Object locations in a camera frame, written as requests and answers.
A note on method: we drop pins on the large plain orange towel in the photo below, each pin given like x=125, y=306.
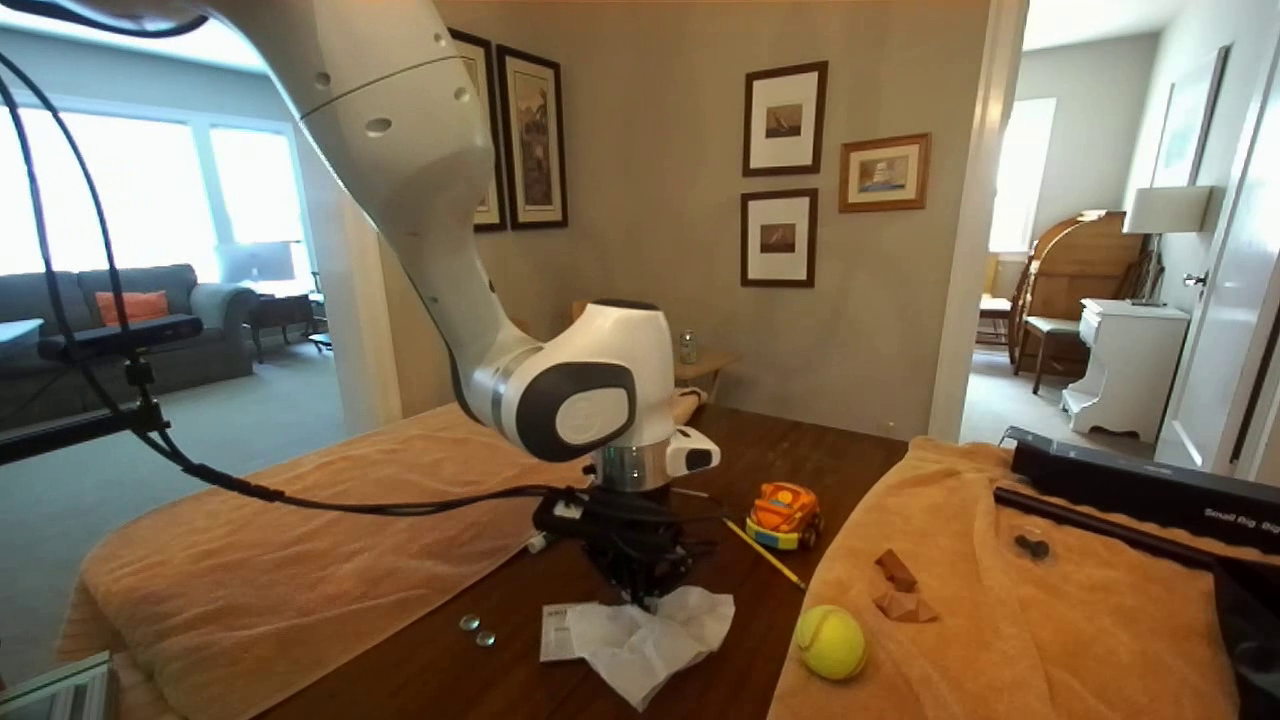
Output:
x=333, y=563

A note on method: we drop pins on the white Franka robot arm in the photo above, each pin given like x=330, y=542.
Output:
x=401, y=160

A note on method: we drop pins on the pale framed wall picture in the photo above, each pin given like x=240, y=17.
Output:
x=1186, y=120

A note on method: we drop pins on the white lamp shade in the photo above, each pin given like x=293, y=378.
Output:
x=1169, y=211

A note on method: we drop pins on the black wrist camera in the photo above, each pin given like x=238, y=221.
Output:
x=561, y=512

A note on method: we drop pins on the tall dark framed picture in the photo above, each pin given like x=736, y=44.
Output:
x=785, y=120

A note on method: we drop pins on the yellow tennis ball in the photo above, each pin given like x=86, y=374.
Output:
x=834, y=641

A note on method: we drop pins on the small black clip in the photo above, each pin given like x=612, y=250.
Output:
x=1029, y=546

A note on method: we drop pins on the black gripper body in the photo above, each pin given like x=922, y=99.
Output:
x=641, y=526

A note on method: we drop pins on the white door with knob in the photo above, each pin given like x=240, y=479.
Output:
x=1233, y=306

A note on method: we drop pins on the square dark framed picture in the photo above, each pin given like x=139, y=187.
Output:
x=779, y=239

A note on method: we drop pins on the brown wooden block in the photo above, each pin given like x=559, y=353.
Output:
x=906, y=608
x=898, y=571

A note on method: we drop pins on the large black framed picture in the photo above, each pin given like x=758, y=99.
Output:
x=530, y=139
x=481, y=147

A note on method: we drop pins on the white cabinet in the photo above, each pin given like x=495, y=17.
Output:
x=1124, y=367

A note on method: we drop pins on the black stereo camera bar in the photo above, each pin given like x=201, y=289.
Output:
x=120, y=336

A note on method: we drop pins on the orange towel under black box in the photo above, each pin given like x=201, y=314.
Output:
x=1043, y=641

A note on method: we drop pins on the white napkin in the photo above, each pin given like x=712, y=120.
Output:
x=652, y=641

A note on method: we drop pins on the wooden framed picture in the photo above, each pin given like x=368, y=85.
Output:
x=887, y=172

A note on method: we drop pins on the long black box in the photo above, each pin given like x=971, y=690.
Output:
x=1144, y=486

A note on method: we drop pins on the orange cushion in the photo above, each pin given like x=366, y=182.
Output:
x=129, y=306

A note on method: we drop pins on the small silver coin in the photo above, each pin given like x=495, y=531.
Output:
x=485, y=638
x=471, y=620

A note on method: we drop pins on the grey sofa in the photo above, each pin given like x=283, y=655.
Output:
x=201, y=335

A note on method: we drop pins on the black camera clamp arm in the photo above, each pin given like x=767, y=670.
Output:
x=82, y=431

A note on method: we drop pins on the yellow wooden stick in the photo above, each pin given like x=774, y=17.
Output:
x=763, y=548

